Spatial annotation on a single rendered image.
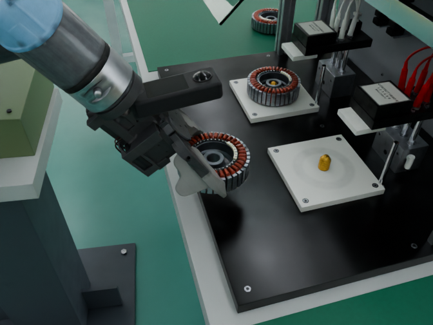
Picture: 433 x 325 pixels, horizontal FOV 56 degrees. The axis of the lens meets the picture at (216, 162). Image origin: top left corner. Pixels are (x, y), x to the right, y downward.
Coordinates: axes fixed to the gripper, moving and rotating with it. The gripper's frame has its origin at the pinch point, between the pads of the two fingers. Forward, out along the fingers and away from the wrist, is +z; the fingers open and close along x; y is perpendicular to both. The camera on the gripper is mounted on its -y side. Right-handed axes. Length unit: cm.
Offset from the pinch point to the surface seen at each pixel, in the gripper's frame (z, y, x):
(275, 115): 14.5, -10.5, -16.7
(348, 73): 21.2, -27.5, -21.2
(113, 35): 35, 38, -161
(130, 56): 50, 40, -161
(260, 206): 9.3, -1.0, 4.5
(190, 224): 4.5, 9.7, 3.5
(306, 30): 7.4, -24.7, -23.3
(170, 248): 66, 52, -47
